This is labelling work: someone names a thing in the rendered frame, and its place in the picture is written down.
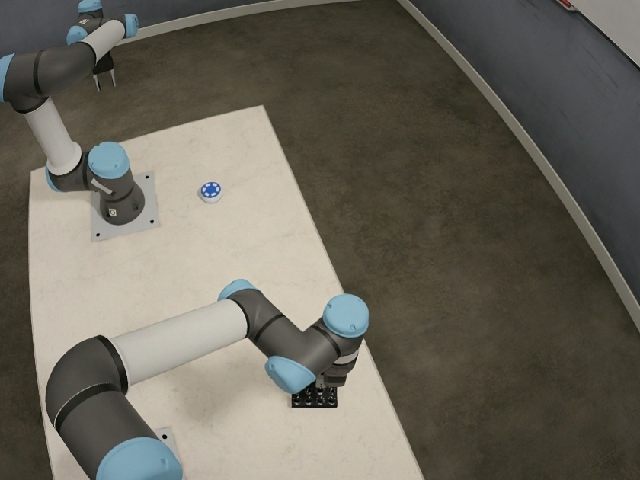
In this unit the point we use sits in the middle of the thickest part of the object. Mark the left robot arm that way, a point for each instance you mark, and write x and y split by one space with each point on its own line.
27 80

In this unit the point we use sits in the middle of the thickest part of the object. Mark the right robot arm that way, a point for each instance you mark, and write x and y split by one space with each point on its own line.
104 432

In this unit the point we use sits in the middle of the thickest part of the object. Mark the black knob panel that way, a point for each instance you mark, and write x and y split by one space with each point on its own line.
316 397

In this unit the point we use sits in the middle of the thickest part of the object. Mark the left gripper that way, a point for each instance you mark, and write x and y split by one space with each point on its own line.
104 64

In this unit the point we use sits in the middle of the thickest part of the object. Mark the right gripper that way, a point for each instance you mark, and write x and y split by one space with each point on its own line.
336 374

